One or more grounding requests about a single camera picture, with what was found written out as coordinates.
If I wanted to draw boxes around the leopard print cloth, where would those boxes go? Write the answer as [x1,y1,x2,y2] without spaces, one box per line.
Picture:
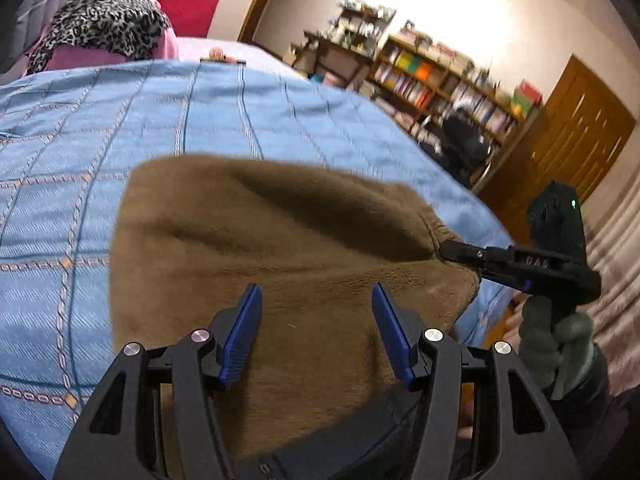
[26,0,173,70]

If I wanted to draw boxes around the grey padded headboard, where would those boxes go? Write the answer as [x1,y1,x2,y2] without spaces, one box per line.
[1,0,68,78]

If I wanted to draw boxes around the pink floral curtain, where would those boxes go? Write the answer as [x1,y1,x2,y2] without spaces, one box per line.
[582,129,639,396]

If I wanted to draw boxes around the wooden bookshelf with books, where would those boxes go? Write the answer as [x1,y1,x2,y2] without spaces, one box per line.
[357,22,544,149]

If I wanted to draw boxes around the brown fleece pants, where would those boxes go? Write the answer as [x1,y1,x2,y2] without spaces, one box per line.
[110,155,480,460]

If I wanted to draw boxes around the pink pillow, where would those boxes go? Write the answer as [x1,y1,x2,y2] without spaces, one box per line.
[22,27,179,76]

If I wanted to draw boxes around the wooden door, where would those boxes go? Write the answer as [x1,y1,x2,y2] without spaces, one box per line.
[478,56,637,245]

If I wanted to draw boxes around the right gloved hand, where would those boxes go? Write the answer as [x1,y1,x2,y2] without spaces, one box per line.
[518,296,597,401]

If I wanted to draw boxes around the blue patterned bedspread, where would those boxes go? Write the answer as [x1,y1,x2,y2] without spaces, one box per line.
[1,61,511,477]

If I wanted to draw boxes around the black office chair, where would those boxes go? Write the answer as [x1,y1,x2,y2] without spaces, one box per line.
[416,108,492,190]

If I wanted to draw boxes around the wooden desk with shelf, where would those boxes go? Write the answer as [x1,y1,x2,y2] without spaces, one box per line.
[284,0,397,89]

